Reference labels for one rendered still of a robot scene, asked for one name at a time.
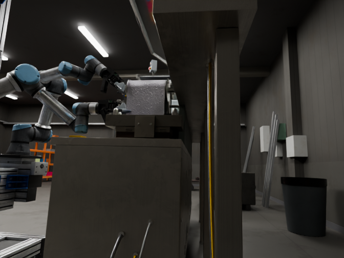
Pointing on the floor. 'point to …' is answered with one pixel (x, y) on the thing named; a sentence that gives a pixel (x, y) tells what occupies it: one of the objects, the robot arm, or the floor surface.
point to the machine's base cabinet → (119, 201)
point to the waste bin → (305, 205)
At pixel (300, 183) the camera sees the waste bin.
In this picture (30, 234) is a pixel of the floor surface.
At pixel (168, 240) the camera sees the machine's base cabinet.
